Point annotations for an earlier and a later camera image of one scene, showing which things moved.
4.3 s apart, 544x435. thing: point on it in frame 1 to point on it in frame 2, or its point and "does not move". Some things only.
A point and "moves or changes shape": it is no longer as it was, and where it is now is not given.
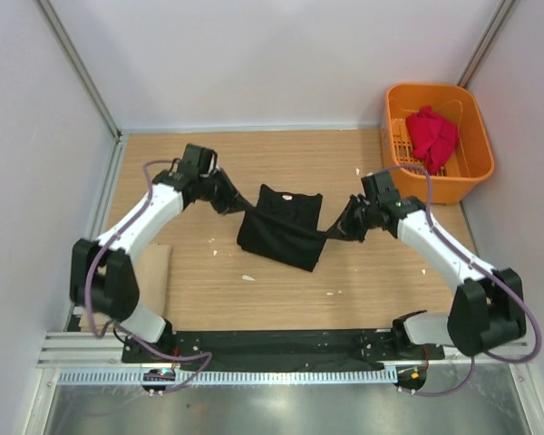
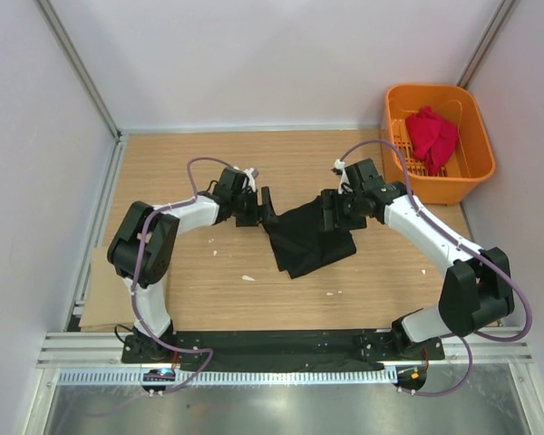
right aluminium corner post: (502, 10) does not move
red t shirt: (433, 138) does not move
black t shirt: (285, 227) moves or changes shape
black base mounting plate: (277, 347) does not move
